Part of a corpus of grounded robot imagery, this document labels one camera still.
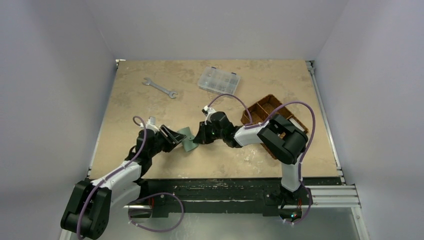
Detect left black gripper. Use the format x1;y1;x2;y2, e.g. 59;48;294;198
148;125;186;158

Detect brown woven basket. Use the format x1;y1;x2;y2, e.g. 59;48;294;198
240;94;310;161

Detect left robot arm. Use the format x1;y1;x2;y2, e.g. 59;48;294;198
60;125;187;240

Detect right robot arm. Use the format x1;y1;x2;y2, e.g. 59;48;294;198
193;111;309;206

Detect clear plastic organizer box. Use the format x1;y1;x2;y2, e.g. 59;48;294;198
197;66;241;95

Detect silver open-end wrench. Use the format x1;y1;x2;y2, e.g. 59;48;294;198
142;77;178;99

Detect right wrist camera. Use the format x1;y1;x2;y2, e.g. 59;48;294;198
202;105;217;125

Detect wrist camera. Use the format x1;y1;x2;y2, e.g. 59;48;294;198
140;116;160;133
202;105;217;125

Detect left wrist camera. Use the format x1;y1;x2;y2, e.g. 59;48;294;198
140;116;160;133

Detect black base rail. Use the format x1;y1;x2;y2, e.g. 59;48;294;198
129;177;341;220

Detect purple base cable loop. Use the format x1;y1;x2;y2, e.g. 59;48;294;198
127;192;185;233

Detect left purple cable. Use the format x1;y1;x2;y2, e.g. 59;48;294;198
76;115;148;240

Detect aluminium frame rail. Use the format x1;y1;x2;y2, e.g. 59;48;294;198
305;60;361;208

